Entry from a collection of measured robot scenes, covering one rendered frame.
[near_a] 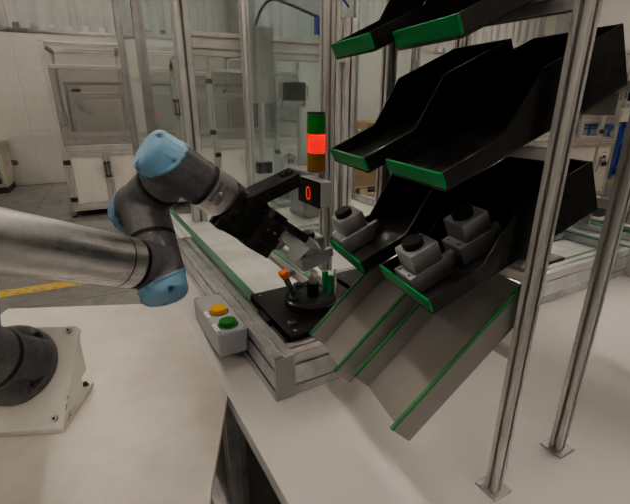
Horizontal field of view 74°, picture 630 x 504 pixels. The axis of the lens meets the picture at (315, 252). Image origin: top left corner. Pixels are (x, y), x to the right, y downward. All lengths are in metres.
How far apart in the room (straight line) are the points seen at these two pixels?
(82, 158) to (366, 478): 5.71
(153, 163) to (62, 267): 0.20
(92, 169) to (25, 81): 3.13
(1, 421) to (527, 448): 0.97
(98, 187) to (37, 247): 5.65
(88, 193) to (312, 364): 5.51
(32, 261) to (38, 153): 8.46
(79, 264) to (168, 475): 0.40
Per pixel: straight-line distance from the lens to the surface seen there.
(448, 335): 0.70
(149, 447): 0.88
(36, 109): 8.95
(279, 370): 0.88
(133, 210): 0.72
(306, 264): 0.83
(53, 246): 0.57
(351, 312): 0.84
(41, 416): 0.99
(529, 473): 0.87
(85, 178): 6.19
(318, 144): 1.15
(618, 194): 0.74
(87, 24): 8.98
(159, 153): 0.66
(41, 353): 0.96
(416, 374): 0.70
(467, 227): 0.60
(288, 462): 0.81
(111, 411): 0.99
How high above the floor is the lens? 1.45
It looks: 20 degrees down
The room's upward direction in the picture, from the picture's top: straight up
